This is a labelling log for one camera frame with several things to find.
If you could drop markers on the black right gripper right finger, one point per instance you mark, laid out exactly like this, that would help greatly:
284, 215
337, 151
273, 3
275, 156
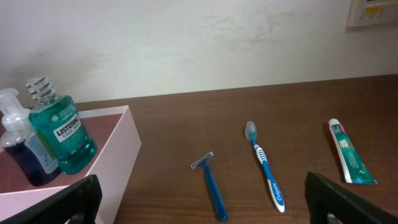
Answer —
324, 197

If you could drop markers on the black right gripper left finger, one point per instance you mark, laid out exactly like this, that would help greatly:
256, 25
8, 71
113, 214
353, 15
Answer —
78, 203

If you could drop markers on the green white toothpaste tube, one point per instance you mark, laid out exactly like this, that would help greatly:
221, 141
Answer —
354, 170

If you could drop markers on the teal mouthwash bottle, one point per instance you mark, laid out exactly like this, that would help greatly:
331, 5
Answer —
56, 119

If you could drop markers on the purple foam pump bottle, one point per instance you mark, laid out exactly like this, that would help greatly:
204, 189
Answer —
22, 143

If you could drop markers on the white open cardboard box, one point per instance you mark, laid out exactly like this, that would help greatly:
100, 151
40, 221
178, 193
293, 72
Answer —
118, 144

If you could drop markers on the blue white toothbrush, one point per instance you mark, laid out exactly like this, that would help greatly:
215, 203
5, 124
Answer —
276, 194

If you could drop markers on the blue disposable razor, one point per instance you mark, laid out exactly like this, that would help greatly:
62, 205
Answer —
214, 191

